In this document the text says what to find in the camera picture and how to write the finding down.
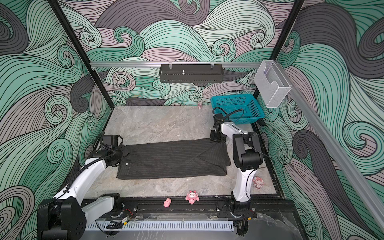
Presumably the black wall shelf tray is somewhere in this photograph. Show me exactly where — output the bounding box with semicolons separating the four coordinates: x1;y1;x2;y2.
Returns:
159;65;224;85

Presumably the teal plastic basket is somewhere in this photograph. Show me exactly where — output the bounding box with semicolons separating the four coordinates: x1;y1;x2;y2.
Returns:
211;94;265;125

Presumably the aluminium wall rail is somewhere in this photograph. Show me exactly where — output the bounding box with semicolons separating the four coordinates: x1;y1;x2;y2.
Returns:
90;61;261;69

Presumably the pink white figurine toy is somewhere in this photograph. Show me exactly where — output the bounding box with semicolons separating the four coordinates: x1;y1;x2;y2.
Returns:
253;177;264;190

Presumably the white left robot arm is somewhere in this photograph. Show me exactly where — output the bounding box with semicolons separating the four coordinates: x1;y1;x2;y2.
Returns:
36;133;124;240

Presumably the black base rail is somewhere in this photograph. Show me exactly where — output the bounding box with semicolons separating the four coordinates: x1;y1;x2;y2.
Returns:
102;195;299;220

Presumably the small pink toy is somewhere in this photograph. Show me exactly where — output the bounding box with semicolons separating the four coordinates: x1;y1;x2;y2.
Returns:
163;198;172;208

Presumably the dark grey pinstripe shirt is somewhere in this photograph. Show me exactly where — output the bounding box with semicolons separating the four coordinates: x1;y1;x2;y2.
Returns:
117;139;231;180

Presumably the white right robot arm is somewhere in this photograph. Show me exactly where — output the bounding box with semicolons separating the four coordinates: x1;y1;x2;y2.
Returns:
210;107;264;218

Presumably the clear plastic wall bin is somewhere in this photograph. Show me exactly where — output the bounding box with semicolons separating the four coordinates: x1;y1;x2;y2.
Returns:
254;60;292;109

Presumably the white slotted cable duct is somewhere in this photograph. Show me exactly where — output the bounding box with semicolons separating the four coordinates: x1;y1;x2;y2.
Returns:
86;220;235;232

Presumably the pink plush pig toy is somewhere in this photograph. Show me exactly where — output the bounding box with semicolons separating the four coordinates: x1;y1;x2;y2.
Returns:
185;191;200;205

